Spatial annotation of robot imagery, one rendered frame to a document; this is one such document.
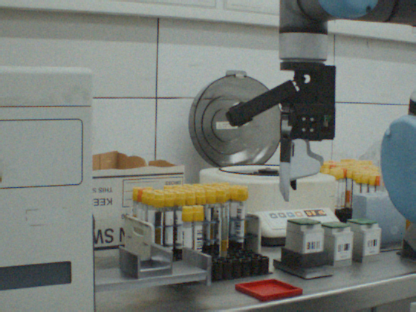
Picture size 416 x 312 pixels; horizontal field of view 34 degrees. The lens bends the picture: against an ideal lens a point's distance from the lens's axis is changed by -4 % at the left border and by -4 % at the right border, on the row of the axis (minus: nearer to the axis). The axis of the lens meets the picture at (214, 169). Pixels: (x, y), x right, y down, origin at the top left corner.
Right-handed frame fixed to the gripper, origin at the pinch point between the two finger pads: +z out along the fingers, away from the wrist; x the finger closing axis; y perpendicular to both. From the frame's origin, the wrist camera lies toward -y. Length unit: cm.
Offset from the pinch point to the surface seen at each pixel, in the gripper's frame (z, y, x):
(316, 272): 11.3, 5.4, -3.7
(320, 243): 7.4, 5.7, -0.6
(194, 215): 2.2, -11.8, -10.9
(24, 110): -12.9, -25.5, -36.8
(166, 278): 8.4, -12.6, -23.0
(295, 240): 7.0, 1.8, -1.3
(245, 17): -33, -16, 55
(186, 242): 6.0, -12.6, -12.0
